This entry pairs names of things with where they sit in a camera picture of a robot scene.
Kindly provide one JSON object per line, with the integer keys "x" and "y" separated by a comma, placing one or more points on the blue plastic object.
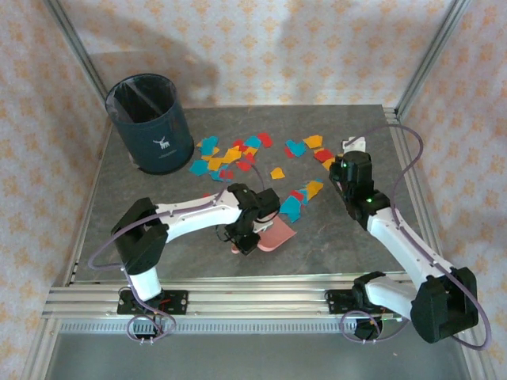
{"x": 199, "y": 167}

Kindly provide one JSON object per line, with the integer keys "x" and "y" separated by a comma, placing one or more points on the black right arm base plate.
{"x": 336, "y": 301}

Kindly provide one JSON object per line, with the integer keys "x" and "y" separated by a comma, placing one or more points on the long aluminium mounting rail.
{"x": 257, "y": 301}

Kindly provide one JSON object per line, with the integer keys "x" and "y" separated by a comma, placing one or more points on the pink plastic dustpan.
{"x": 277, "y": 237}

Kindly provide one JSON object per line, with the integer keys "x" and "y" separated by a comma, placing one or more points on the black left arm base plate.
{"x": 178, "y": 302}

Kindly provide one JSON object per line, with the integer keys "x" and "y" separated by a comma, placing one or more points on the aluminium frame post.
{"x": 77, "y": 47}
{"x": 435, "y": 49}

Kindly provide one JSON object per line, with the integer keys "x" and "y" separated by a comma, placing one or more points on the grey metal lower shelf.
{"x": 237, "y": 360}

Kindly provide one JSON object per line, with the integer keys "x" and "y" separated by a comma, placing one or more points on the dark blue trash bin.
{"x": 158, "y": 138}

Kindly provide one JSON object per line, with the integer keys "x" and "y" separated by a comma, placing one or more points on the clear plastic bin liner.
{"x": 130, "y": 99}

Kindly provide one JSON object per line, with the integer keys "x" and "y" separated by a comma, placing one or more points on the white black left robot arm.
{"x": 206, "y": 219}

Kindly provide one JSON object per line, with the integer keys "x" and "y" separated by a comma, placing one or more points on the blue paper scrap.
{"x": 252, "y": 141}
{"x": 291, "y": 210}
{"x": 297, "y": 147}
{"x": 208, "y": 142}
{"x": 304, "y": 192}
{"x": 216, "y": 176}

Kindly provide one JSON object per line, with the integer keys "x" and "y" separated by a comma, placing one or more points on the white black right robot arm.
{"x": 392, "y": 245}

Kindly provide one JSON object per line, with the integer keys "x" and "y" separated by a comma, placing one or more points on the aluminium table side rail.
{"x": 84, "y": 221}
{"x": 429, "y": 221}

